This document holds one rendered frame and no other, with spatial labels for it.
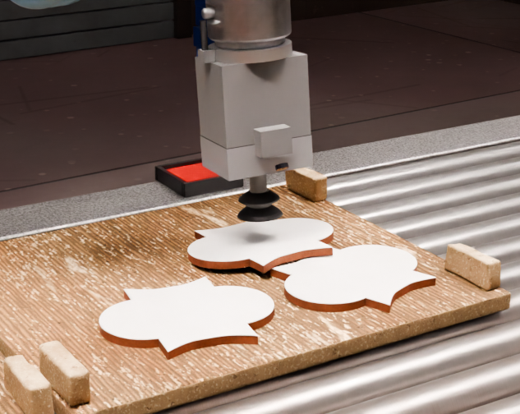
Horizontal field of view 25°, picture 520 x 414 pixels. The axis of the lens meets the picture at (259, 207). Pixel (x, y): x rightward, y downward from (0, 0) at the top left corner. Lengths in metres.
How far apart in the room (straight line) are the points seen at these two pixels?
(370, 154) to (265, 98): 0.45
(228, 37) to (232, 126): 0.08
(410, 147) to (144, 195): 0.37
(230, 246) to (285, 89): 0.16
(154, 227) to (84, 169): 3.22
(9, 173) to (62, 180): 0.21
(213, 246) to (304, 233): 0.09
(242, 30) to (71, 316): 0.28
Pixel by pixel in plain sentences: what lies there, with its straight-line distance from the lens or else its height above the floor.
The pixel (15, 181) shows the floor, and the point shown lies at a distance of 4.33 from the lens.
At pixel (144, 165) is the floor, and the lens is 4.43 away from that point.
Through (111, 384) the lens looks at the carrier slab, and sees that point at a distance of 0.90.
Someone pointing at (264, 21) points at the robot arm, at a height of 1.16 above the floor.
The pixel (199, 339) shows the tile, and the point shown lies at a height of 0.94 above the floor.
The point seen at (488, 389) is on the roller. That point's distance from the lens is 0.95.
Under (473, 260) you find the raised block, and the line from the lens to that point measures 1.07.
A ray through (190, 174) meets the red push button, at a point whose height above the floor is 0.93.
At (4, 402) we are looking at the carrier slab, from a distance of 0.89.
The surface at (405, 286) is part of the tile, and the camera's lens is 1.04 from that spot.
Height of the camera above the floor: 1.36
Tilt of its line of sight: 20 degrees down
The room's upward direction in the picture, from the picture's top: straight up
